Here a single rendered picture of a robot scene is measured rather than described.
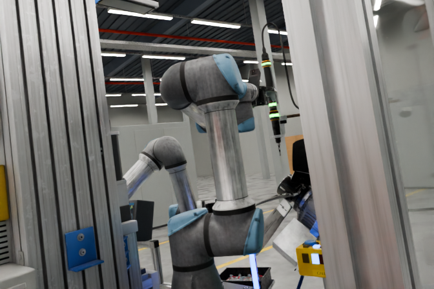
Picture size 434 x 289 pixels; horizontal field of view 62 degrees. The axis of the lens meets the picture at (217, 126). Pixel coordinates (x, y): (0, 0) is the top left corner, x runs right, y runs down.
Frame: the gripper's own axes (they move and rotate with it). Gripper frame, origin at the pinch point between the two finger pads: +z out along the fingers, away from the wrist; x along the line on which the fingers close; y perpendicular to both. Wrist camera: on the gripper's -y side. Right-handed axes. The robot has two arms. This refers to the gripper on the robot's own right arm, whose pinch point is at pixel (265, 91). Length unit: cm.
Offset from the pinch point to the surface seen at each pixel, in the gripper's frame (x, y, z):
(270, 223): -12, 61, 13
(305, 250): 18, 59, -37
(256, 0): -186, -299, 596
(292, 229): 2, 62, 2
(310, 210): 10, 55, 6
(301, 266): 15, 65, -36
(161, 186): -427, 79, 484
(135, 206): -64, 44, -22
